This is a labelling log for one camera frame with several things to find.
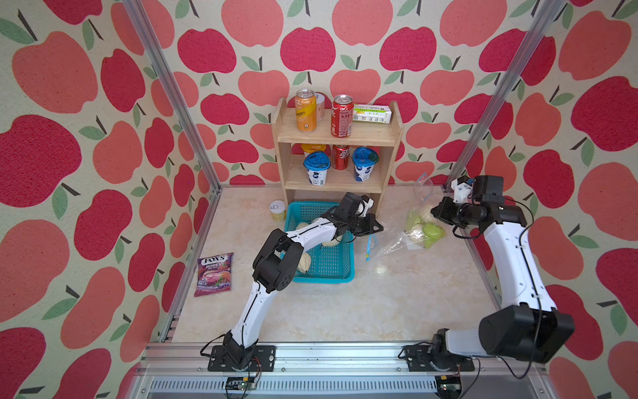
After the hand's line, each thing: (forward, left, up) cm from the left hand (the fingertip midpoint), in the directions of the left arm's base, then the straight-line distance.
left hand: (387, 234), depth 88 cm
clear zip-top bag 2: (-4, -8, +9) cm, 13 cm away
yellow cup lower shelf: (+27, +28, +18) cm, 43 cm away
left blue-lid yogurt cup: (+19, +26, +17) cm, 36 cm away
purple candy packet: (-11, +63, -11) cm, 65 cm away
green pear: (-6, -10, +10) cm, 16 cm away
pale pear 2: (+2, +20, -9) cm, 22 cm away
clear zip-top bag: (+29, -23, -4) cm, 37 cm away
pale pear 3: (-6, -6, +9) cm, 12 cm away
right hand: (-1, -13, +12) cm, 18 cm away
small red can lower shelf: (+25, +17, +15) cm, 34 cm away
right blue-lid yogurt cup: (+20, +9, +18) cm, 28 cm away
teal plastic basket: (-5, +21, -14) cm, 25 cm away
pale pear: (-7, +30, -8) cm, 32 cm away
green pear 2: (0, -7, +9) cm, 11 cm away
